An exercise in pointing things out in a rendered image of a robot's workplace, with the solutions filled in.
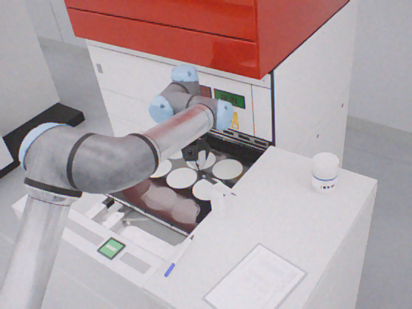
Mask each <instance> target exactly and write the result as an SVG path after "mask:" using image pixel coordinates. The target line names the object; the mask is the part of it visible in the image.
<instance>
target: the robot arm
mask: <svg viewBox="0 0 412 309"><path fill-rule="evenodd" d="M171 79H172V81H171V83H170V84H169V85H168V86H167V87H166V89H165V90H164V91H162V92H161V93H160V94H159V95H158V96H156V97H155V99H154V100H153V101H152V102H151V103H150V105H149V114H150V116H151V118H152V119H153V121H155V122H156V123H158V125H155V126H153V127H151V128H150V129H148V130H145V131H144V132H142V133H136V132H134V133H131V134H128V135H125V136H123V137H113V136H107V135H99V134H96V133H94V132H89V131H84V130H82V129H77V128H74V127H72V126H69V125H67V124H56V123H45V124H41V125H40V126H38V127H36V128H34V129H33V130H32V131H30V132H29V134H28V135H27V136H26V137H25V139H24V141H23V142H22V144H21V148H20V152H19V161H20V162H21V167H22V169H23V170H25V172H26V174H25V179H24V183H23V184H24V187H25V189H26V191H27V192H28V197H27V199H26V205H25V207H24V210H23V213H22V215H21V221H20V224H19V225H18V231H17V233H16V237H15V240H14V244H13V247H12V250H11V253H10V259H9V260H8V263H7V268H6V271H5V273H4V277H3V282H2V284H1V287H0V309H41V307H42V304H43V298H44V297H45V293H46V290H47V289H46V288H47V285H48V284H49V280H50V277H51V276H50V275H51V272H52V269H53V266H54V261H55V258H56V256H57V253H58V248H59V245H60V242H61V239H62V234H63V230H64V229H65V225H66V220H67V218H68V214H69V212H70V207H71V205H72V203H75V202H76V201H78V200H79V199H81V198H82V194H83V192H85V193H95V194H103V193H114V192H116V191H120V190H123V189H126V188H130V187H131V186H133V185H137V184H138V183H140V182H142V181H144V180H146V179H148V178H149V177H150V176H151V175H153V174H154V173H155V172H156V170H158V168H159V165H160V164H161V163H162V162H163V161H164V160H167V159H168V158H170V156H172V155H174V154H175V153H176V152H178V151H179V150H181V152H182V157H183V159H184V161H188V162H189V163H190V165H192V166H193V167H194V168H195V169H196V170H202V168H203V167H204V165H205V162H206V160H207V158H208V155H209V154H210V145H209V144H208V143H209V141H206V138H207V131H208V130H211V129H212V128H214V129H216V130H219V129H220V130H226V129H228V128H229V126H230V124H231V122H232V118H233V106H232V105H231V104H230V102H226V101H221V100H220V99H219V100H218V99H211V98H207V97H204V96H200V86H199V78H198V74H197V71H196V68H195V66H192V65H187V64H184V65H179V66H177V67H174V68H173V69H172V70H171ZM205 135H206V136H205ZM205 137H206V138H205ZM197 160H199V165H198V164H197V162H196V161H197Z"/></svg>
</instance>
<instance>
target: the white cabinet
mask: <svg viewBox="0 0 412 309"><path fill-rule="evenodd" d="M371 220H372V217H371V218H370V219H369V220H368V222H367V225H366V226H365V228H364V230H363V232H362V234H361V235H360V237H359V239H358V242H357V243H356V245H355V246H354V248H353V249H352V252H351V253H350V254H349V257H348V258H347V261H346V263H345V264H344V265H343V268H342V270H341V271H340V272H339V274H338V276H337V278H336V280H335V281H334V283H333V286H332V288H331V289H330V290H329V292H328V295H327V296H326V298H325V299H324V301H323V304H322V305H321V307H320V308H319V309H355V303H356V299H357V295H358V289H359V284H360V281H361V271H362V266H363V260H364V257H365V252H366V242H367V239H368V234H369V228H370V224H371ZM50 276H51V277H50V280H49V284H50V285H51V288H52V289H53V290H54V292H55V293H56V296H57V298H58V299H59V301H60V303H61V305H62V306H63V307H64V309H135V308H134V307H133V306H131V305H129V304H128V303H127V302H125V301H124V300H122V299H120V298H119V297H118V296H116V295H115V294H113V293H112V292H110V291H108V290H107V289H106V288H105V287H102V286H101V285H100V284H98V283H97V282H95V281H93V280H92V279H91V278H89V277H87V276H86V275H85V274H83V273H82V272H80V271H78V270H77V269H76V268H74V267H72V266H71V265H70V264H68V263H66V262H65V261H64V260H63V259H61V258H60V257H58V256H56V258H55V261H54V266H53V269H52V271H51V275H50Z"/></svg>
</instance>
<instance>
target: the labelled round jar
mask: <svg viewBox="0 0 412 309"><path fill-rule="evenodd" d="M338 165H339V159H338V158H337V156H336V155H335V154H331V153H328V152H322V153H318V154H317V155H314V156H313V166H312V177H311V186H312V188H313V190H315V191H317V192H318V193H332V192H333V191H334V190H335V189H336V184H337V179H338Z"/></svg>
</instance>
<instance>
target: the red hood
mask: <svg viewBox="0 0 412 309"><path fill-rule="evenodd" d="M348 1H349V0H64V4H65V8H66V9H67V12H68V17H69V20H70V22H71V25H72V29H73V32H74V36H75V37H79V38H84V39H87V40H94V41H97V42H100V43H105V44H110V45H114V46H118V47H121V48H124V49H131V50H135V51H137V52H143V53H148V54H153V55H156V56H159V57H166V58H170V59H173V60H177V61H180V62H186V63H190V64H194V65H199V66H204V67H207V68H212V69H216V70H218V71H226V72H229V73H231V74H236V75H240V76H243V77H250V78H253V79H258V80H261V79H262V78H263V77H264V76H265V75H267V73H268V72H270V71H271V70H272V69H273V68H274V67H275V66H277V65H278V64H279V63H280V62H281V61H282V60H284V58H286V57H287V56H288V55H289V54H290V53H291V52H292V51H293V50H294V49H296V48H297V47H298V45H299V44H301V43H302V42H303V41H304V40H306V39H307V38H308V37H309V36H310V35H311V34H312V33H313V32H315V31H316V30H317V29H318V28H319V27H320V26H321V25H322V24H323V23H324V22H325V21H327V20H328V19H329V18H330V17H331V16H332V15H333V14H335V13H336V12H337V11H338V10H340V9H341V8H342V6H343V5H345V4H346V3H347V2H348Z"/></svg>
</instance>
